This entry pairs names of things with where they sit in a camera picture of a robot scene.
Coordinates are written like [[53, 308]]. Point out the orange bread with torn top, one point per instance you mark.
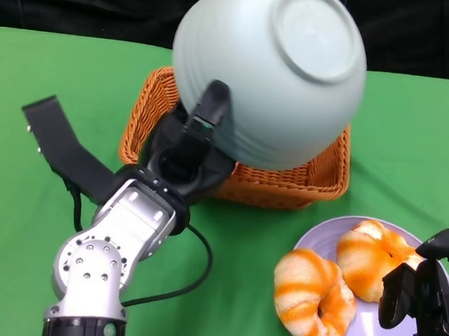
[[369, 257]]

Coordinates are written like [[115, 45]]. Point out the pale grey bowl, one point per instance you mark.
[[274, 82]]

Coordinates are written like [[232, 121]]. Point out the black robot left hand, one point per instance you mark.
[[186, 161]]

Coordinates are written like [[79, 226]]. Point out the black backdrop curtain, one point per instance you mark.
[[86, 1]]

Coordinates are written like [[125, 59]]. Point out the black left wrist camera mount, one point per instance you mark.
[[63, 143]]

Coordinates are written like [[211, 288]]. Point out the orange wicker basket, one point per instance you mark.
[[277, 184]]

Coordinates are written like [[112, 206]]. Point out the green tablecloth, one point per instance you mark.
[[61, 65]]

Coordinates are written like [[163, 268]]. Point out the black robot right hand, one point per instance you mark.
[[439, 309]]

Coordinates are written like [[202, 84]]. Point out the lavender plate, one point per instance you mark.
[[374, 335]]

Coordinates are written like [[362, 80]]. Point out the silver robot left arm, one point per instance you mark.
[[96, 267]]

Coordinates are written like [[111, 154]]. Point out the round orange striped bread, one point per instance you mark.
[[308, 291]]

